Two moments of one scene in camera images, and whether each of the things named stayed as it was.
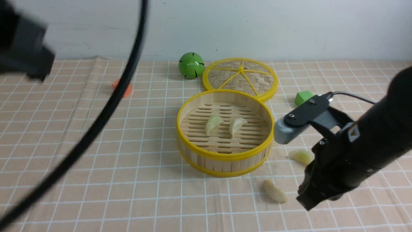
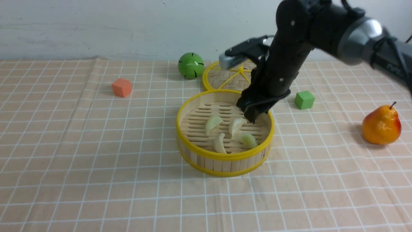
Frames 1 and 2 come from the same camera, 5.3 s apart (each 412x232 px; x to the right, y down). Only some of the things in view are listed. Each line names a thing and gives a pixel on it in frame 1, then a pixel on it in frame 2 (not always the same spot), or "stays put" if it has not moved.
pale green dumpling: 303,156 -> 247,140
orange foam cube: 114,84 stays put
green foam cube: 301,96 stays put
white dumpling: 274,193 -> 218,144
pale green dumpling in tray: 212,122 stays put
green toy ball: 191,65 stays put
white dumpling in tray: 235,124 stays put
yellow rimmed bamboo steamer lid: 248,75 stays put
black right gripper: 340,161 -> 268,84
